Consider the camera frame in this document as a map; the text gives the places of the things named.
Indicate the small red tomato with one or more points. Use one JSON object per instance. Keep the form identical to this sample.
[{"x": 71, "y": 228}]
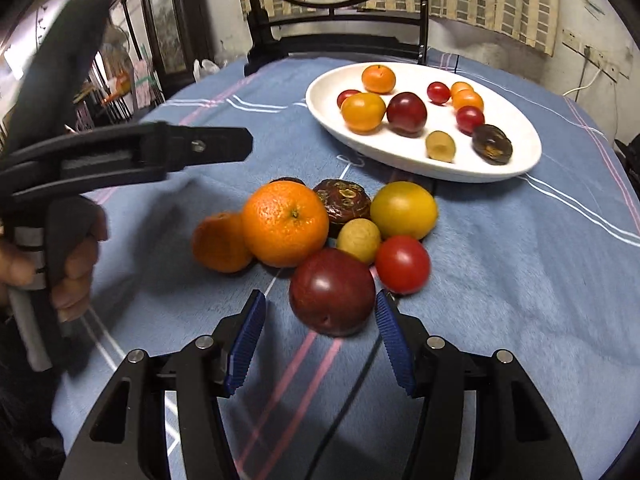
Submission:
[
  {"x": 438, "y": 93},
  {"x": 344, "y": 95}
]

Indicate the small orange kumquat front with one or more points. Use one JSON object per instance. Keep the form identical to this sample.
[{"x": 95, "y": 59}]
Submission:
[{"x": 467, "y": 97}]

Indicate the large orange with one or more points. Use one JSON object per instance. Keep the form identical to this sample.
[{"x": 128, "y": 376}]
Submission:
[{"x": 283, "y": 223}]

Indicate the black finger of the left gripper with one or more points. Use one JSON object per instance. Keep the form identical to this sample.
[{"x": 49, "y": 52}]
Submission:
[{"x": 196, "y": 146}]

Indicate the yellow round fruit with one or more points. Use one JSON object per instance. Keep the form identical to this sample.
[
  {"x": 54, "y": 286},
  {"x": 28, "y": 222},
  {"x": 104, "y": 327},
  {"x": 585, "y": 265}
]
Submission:
[{"x": 404, "y": 208}]

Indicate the blue striped tablecloth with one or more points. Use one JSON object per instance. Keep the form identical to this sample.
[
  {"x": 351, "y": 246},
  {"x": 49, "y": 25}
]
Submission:
[{"x": 520, "y": 353}]

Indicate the dark passion fruit on plate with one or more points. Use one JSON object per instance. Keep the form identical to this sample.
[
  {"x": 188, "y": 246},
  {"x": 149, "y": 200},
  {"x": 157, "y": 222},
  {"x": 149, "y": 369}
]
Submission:
[{"x": 491, "y": 143}]

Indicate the person's left hand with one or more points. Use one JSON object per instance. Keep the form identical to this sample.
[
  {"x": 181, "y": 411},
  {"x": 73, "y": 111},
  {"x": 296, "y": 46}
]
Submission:
[{"x": 71, "y": 296}]

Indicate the white plastic bag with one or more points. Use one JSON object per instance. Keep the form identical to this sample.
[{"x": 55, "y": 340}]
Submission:
[{"x": 204, "y": 68}]

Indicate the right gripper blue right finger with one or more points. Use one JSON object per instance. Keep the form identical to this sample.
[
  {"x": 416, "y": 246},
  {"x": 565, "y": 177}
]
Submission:
[{"x": 428, "y": 368}]

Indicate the dark brown passion fruit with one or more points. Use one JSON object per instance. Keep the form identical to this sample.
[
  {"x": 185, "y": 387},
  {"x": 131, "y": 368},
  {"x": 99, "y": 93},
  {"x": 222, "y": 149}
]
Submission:
[{"x": 344, "y": 200}]

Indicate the orange yellow tomato on plate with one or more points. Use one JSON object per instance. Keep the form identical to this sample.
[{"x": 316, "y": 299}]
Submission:
[{"x": 363, "y": 112}]

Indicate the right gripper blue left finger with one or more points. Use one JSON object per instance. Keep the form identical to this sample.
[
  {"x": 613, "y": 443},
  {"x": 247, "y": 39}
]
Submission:
[{"x": 209, "y": 368}]

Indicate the mandarin at plate back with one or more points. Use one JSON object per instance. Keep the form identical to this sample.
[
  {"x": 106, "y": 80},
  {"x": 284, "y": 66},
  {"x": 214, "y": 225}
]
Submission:
[{"x": 379, "y": 79}]

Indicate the halved tan longan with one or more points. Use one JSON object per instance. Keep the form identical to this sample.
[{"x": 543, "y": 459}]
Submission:
[{"x": 440, "y": 146}]

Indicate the small red tomato back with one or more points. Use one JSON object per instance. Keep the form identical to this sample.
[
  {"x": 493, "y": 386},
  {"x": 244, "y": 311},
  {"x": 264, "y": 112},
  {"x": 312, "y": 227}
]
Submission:
[{"x": 438, "y": 93}]

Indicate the red cherry tomato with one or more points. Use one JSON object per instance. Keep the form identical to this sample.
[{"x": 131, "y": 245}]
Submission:
[
  {"x": 403, "y": 264},
  {"x": 468, "y": 118}
]

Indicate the small orange kumquat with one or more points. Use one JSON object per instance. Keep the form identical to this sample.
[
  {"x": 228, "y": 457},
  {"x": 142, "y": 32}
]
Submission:
[
  {"x": 459, "y": 86},
  {"x": 467, "y": 97}
]

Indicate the small mandarin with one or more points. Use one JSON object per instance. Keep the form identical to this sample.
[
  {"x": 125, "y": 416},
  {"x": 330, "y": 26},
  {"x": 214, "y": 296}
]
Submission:
[{"x": 218, "y": 243}]

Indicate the small red tomato left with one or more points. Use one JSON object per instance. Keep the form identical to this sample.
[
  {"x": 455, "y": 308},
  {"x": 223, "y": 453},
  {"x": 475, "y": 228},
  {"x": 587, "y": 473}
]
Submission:
[{"x": 344, "y": 95}]

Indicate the white oval plate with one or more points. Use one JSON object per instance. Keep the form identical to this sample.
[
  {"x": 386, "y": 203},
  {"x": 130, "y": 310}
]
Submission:
[{"x": 407, "y": 151}]

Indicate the white wall power strip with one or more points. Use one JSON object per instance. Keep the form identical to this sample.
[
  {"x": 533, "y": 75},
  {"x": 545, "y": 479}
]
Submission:
[{"x": 592, "y": 55}]

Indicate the dark wooden cabinet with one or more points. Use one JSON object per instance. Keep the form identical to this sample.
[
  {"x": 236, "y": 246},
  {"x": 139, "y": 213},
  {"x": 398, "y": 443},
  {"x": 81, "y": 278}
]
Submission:
[{"x": 179, "y": 34}]

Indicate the tan longan fruit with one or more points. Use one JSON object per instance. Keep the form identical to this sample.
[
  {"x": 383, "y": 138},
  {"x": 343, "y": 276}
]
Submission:
[{"x": 360, "y": 238}]

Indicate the small orange kumquat back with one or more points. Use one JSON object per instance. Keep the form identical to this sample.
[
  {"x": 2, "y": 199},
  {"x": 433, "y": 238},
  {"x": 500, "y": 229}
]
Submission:
[{"x": 459, "y": 86}]

